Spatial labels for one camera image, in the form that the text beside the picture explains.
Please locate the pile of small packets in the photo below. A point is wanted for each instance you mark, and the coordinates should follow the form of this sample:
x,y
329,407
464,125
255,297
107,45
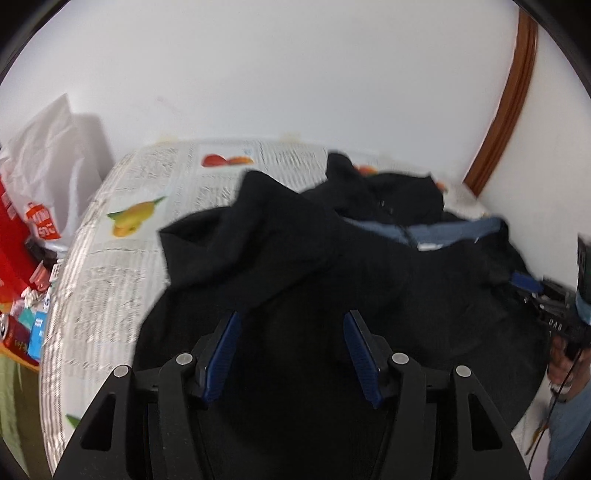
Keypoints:
x,y
44,281

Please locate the person's right hand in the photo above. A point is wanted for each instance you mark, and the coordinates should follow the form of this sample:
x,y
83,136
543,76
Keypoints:
x,y
561,367

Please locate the person's right forearm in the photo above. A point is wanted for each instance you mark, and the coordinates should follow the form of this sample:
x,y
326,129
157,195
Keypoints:
x,y
570,429

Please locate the wooden nightstand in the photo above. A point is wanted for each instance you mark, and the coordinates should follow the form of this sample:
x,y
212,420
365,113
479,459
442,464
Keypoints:
x,y
16,359

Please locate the green bed sheet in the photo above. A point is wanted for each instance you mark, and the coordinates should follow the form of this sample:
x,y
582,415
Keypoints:
x,y
18,406

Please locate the fruit print table cover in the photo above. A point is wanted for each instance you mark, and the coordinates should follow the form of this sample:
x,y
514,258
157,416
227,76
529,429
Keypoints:
x,y
115,277

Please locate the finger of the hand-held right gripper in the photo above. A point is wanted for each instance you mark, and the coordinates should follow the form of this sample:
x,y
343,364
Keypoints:
x,y
526,281

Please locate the white plastic bag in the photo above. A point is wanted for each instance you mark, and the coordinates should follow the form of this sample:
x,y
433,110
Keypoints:
x,y
46,157

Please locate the black white blue jacket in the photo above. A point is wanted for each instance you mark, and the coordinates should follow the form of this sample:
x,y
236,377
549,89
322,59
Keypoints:
x,y
300,277

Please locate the brown wooden door frame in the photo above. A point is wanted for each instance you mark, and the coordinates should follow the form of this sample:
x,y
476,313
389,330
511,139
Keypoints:
x,y
512,101

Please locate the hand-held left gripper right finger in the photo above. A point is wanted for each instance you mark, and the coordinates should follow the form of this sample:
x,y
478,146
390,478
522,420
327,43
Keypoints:
x,y
362,360

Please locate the blue carton box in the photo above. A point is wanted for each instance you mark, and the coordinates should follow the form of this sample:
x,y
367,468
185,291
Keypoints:
x,y
38,334

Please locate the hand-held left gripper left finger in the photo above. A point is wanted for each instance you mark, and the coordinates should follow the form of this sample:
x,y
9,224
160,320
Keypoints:
x,y
221,360

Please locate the red paper bag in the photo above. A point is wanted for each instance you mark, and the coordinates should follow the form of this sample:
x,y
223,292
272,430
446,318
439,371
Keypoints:
x,y
11,258

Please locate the red soda can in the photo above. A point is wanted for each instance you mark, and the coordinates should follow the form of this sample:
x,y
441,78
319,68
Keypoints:
x,y
16,336

